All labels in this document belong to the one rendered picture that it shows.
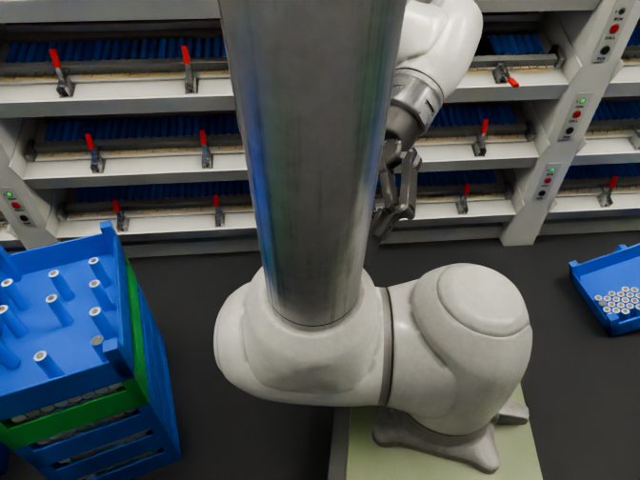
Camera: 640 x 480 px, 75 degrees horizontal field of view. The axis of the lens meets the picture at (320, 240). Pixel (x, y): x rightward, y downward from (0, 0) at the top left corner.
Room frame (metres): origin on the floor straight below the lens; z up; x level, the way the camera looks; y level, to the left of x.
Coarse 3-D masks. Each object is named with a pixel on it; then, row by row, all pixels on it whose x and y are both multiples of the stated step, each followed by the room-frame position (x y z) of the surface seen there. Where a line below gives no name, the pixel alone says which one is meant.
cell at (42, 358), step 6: (36, 354) 0.32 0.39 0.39; (42, 354) 0.32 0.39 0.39; (48, 354) 0.33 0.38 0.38; (36, 360) 0.31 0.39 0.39; (42, 360) 0.32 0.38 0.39; (48, 360) 0.32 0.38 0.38; (42, 366) 0.31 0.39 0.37; (48, 366) 0.32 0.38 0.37; (54, 366) 0.32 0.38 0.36; (48, 372) 0.31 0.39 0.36; (54, 372) 0.32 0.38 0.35; (60, 372) 0.32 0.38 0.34
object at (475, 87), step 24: (552, 24) 1.10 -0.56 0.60; (552, 48) 1.03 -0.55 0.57; (480, 72) 0.98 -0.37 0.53; (528, 72) 0.98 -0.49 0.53; (552, 72) 0.99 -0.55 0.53; (576, 72) 0.94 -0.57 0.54; (456, 96) 0.94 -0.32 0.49; (480, 96) 0.95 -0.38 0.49; (504, 96) 0.95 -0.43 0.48; (528, 96) 0.96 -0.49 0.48; (552, 96) 0.97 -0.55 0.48
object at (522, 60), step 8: (480, 56) 1.00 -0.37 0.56; (488, 56) 1.00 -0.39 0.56; (496, 56) 1.00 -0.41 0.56; (504, 56) 1.00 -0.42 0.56; (512, 56) 1.00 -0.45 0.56; (520, 56) 1.00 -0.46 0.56; (528, 56) 1.00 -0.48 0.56; (536, 56) 1.00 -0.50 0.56; (544, 56) 1.00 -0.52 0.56; (552, 56) 1.00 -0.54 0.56; (472, 64) 0.98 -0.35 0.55; (480, 64) 0.98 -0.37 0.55; (488, 64) 0.99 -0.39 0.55; (496, 64) 0.99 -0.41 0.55; (512, 64) 0.99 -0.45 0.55; (520, 64) 0.99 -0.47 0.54; (528, 64) 0.99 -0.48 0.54; (536, 64) 0.99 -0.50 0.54; (544, 64) 1.00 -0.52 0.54; (552, 64) 1.00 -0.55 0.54
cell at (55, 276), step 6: (54, 270) 0.48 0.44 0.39; (54, 276) 0.47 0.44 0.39; (60, 276) 0.48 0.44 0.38; (54, 282) 0.47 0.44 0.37; (60, 282) 0.47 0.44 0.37; (66, 282) 0.48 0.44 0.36; (60, 288) 0.47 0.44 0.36; (66, 288) 0.48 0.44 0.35; (60, 294) 0.47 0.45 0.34; (66, 294) 0.47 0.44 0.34; (72, 294) 0.48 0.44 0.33; (66, 300) 0.47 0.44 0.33
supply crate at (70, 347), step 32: (0, 256) 0.52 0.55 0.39; (32, 256) 0.55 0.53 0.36; (64, 256) 0.56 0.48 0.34; (96, 256) 0.58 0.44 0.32; (0, 288) 0.48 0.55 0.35; (32, 288) 0.50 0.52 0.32; (0, 320) 0.42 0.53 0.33; (32, 320) 0.43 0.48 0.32; (128, 320) 0.42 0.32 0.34; (32, 352) 0.37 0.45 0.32; (64, 352) 0.37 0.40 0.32; (128, 352) 0.35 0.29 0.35; (0, 384) 0.31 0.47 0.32; (32, 384) 0.31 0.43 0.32; (64, 384) 0.29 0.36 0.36; (96, 384) 0.31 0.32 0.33; (0, 416) 0.26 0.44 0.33
